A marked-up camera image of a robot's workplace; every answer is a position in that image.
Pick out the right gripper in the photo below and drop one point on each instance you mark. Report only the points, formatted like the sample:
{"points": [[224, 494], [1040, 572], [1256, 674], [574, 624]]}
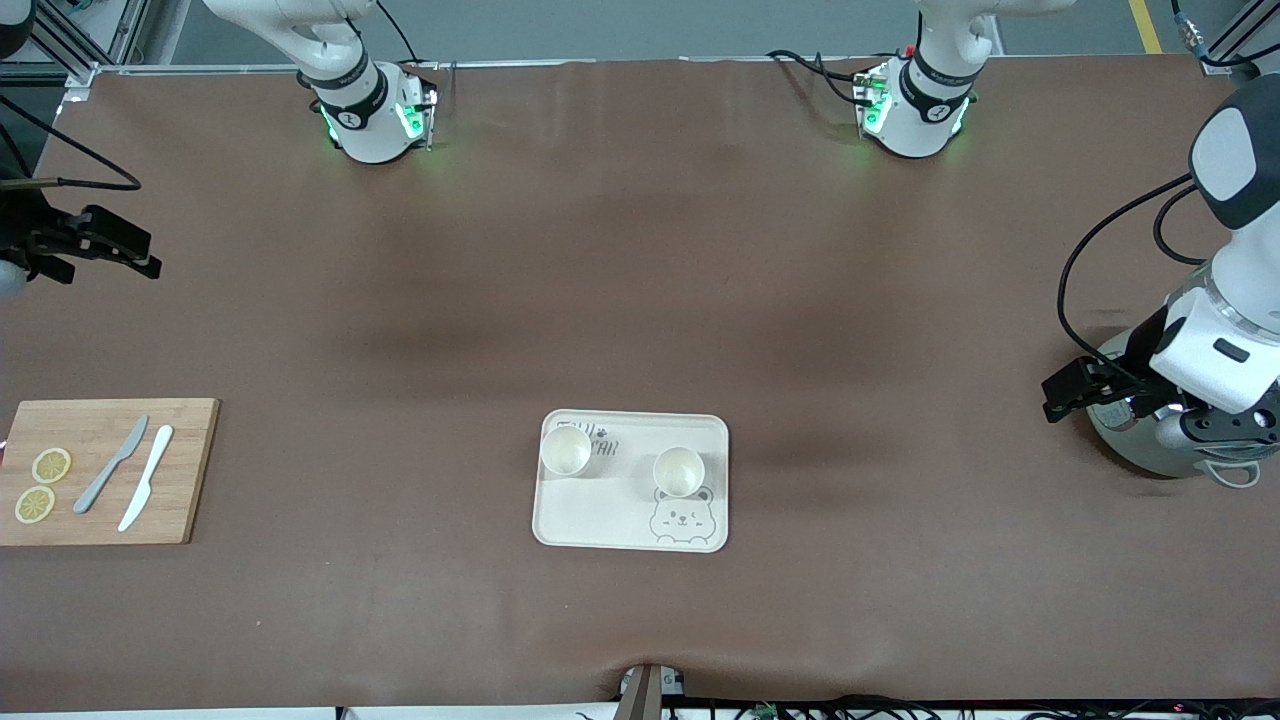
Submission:
{"points": [[20, 232]]}

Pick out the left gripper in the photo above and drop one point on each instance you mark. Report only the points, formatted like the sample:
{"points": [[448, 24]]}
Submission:
{"points": [[1137, 350]]}

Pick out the white plastic cup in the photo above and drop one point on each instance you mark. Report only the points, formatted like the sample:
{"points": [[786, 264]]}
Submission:
{"points": [[679, 471], [566, 451]]}

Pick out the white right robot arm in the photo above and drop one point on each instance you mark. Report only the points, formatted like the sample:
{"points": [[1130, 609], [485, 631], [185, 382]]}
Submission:
{"points": [[360, 130]]}

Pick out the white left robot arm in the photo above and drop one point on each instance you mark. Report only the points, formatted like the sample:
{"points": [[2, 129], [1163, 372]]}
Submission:
{"points": [[925, 110]]}

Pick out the grey-green electric cooking pot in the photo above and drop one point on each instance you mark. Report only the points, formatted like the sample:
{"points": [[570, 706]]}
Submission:
{"points": [[1130, 450]]}

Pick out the grey plastic knife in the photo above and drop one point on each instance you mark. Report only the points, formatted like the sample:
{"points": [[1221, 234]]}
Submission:
{"points": [[110, 465]]}

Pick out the lemon slice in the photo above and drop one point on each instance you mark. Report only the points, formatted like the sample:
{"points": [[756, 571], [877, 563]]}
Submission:
{"points": [[35, 505], [52, 465]]}

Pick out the white plastic knife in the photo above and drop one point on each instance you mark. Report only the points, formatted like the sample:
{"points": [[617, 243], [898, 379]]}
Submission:
{"points": [[148, 475]]}

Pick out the bamboo cutting board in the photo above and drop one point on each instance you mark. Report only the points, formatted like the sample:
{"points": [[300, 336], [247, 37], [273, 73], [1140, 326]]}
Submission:
{"points": [[190, 470]]}

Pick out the brown table mat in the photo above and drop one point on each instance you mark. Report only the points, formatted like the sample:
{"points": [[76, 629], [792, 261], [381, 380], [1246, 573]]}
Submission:
{"points": [[640, 250]]}

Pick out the cream tray with bear print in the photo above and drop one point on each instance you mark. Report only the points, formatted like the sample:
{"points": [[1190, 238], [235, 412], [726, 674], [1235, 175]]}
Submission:
{"points": [[600, 510]]}

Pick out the aluminium frame profile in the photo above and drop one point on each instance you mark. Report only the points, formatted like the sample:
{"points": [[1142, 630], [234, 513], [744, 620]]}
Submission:
{"points": [[1240, 35], [90, 50]]}

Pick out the camera mount clamp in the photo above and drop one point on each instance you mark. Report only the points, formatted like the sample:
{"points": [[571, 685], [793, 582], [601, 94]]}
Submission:
{"points": [[645, 695]]}

